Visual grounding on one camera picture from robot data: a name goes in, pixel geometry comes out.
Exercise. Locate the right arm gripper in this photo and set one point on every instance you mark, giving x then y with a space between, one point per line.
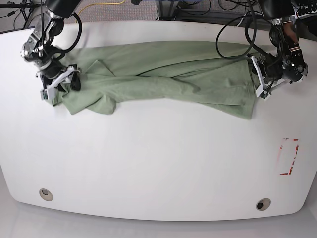
54 77

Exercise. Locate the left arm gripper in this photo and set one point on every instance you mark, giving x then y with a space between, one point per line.
269 79

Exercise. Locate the green polo shirt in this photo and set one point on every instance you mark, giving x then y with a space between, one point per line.
190 71

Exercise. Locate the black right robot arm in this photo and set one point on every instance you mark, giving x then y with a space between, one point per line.
38 49

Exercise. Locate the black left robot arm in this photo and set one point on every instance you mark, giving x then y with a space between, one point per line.
288 66

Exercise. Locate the white power strip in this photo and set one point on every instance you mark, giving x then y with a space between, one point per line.
306 12

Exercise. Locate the red tape rectangle marker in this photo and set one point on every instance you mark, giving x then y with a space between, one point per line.
287 156

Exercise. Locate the black tripod legs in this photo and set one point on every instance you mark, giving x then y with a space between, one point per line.
18 14

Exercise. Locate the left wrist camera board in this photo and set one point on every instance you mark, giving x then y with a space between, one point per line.
264 95

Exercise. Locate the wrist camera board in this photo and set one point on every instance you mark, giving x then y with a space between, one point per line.
264 95
44 95

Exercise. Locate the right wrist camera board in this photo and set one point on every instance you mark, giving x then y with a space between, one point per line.
44 95

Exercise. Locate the left table cable grommet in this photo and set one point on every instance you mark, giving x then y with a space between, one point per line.
46 194

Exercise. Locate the table cable grommet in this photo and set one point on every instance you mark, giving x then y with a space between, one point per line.
263 204
46 194

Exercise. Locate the right table cable grommet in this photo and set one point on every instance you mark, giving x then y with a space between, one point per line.
263 204

